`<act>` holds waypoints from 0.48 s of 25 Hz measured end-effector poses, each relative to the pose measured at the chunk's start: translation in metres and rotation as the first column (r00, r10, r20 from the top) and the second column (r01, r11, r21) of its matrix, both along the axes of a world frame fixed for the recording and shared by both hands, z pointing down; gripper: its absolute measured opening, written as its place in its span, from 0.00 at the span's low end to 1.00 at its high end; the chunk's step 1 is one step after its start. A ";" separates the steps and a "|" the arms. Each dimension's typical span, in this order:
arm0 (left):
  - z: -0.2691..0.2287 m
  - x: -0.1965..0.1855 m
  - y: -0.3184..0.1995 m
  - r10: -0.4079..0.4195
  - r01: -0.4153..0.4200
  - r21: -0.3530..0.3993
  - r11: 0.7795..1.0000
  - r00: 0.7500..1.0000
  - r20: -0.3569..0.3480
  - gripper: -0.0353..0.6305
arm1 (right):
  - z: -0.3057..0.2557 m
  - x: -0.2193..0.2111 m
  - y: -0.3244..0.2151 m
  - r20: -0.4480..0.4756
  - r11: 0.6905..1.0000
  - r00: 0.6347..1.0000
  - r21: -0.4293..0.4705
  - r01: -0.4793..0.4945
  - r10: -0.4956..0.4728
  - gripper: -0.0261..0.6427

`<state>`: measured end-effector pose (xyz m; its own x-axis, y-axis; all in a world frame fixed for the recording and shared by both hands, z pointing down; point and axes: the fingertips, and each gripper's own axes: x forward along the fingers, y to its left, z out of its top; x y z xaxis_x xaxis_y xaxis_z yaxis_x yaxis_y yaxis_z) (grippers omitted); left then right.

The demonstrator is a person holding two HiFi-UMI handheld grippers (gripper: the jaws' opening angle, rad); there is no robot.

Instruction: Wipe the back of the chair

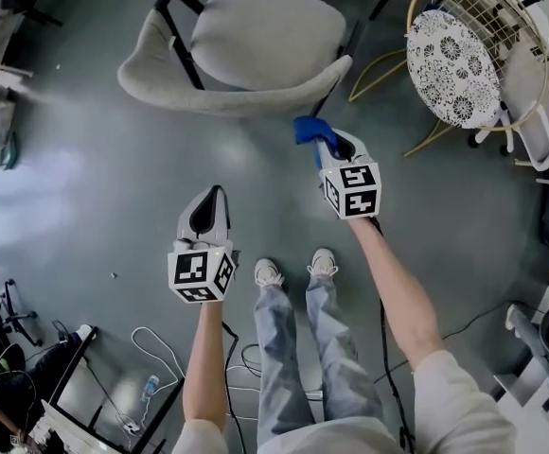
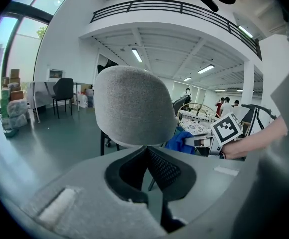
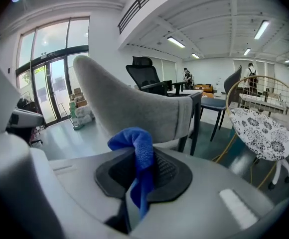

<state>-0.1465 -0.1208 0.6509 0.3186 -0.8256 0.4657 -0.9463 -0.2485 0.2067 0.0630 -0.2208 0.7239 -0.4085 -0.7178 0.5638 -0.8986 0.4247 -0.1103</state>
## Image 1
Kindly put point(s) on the white office chair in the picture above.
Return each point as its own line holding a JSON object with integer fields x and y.
{"x": 535, "y": 102}

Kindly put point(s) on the floral round seat cushion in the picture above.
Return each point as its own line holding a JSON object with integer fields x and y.
{"x": 452, "y": 69}

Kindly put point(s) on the black frame table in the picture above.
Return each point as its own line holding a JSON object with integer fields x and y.
{"x": 73, "y": 367}

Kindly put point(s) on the white shelf unit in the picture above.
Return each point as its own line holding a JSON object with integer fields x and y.
{"x": 535, "y": 381}

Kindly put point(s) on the person's right white shoe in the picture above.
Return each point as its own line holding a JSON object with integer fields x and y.
{"x": 323, "y": 262}

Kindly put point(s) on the green tray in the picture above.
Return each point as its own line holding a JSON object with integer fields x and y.
{"x": 12, "y": 151}

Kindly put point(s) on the black tripod stand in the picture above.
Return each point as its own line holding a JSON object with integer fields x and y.
{"x": 16, "y": 319}

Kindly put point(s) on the person's right forearm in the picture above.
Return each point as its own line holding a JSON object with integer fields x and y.
{"x": 397, "y": 301}

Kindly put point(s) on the blue cloth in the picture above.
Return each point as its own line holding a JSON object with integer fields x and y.
{"x": 310, "y": 130}

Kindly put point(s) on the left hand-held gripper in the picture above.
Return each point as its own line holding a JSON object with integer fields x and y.
{"x": 189, "y": 267}

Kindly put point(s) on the person's light blue jeans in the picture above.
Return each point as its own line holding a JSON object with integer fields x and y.
{"x": 279, "y": 357}

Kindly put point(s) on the clear plastic water bottle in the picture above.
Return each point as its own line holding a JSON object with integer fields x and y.
{"x": 151, "y": 387}

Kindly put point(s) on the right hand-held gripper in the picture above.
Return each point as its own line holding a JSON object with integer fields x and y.
{"x": 357, "y": 192}

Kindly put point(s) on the person's left white shoe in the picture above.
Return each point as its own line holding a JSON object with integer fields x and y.
{"x": 269, "y": 273}

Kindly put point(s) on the person's left forearm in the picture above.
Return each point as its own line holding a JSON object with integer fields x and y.
{"x": 206, "y": 362}

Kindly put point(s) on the grey upholstered chair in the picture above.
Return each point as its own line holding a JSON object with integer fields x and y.
{"x": 265, "y": 36}

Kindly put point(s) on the person's cream sweatshirt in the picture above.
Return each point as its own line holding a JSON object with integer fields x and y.
{"x": 459, "y": 409}

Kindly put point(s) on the person's white shoe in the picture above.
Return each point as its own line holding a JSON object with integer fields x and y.
{"x": 323, "y": 262}
{"x": 269, "y": 273}

